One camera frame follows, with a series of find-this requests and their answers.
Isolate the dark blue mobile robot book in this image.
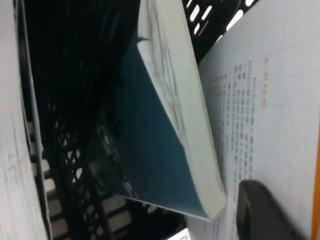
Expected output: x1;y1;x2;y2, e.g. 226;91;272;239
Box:
0;0;52;240

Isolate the teal book with white spine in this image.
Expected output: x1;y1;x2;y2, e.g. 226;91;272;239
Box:
87;0;229;223

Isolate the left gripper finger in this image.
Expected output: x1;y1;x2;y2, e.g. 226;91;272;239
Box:
236;179;310;240

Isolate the black perforated plastic book stand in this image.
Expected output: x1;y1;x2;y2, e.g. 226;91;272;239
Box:
16;0;265;240

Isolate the white orange ROS2 book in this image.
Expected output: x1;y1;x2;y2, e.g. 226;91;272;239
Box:
184;0;320;240

